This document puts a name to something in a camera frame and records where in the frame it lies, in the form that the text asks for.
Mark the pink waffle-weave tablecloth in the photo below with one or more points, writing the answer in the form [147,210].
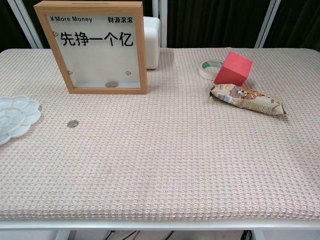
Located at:
[160,155]

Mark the beige masking tape roll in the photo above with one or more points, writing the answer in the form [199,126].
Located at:
[204,72]

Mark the white foam box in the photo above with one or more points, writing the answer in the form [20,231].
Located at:
[151,42]

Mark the red cube block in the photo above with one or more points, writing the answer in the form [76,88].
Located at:
[231,72]

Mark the brown snack packet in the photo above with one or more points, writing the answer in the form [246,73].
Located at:
[250,100]

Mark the black curtain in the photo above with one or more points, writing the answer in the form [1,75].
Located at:
[212,22]

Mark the white flower-shaped paint palette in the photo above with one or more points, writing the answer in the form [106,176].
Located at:
[17,117]

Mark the wooden frame money box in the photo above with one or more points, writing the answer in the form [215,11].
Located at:
[140,50]

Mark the white table frame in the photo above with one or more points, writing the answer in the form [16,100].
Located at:
[160,225]

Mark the silver metal frame post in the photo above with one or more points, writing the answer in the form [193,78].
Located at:
[27,25]
[268,22]
[162,10]

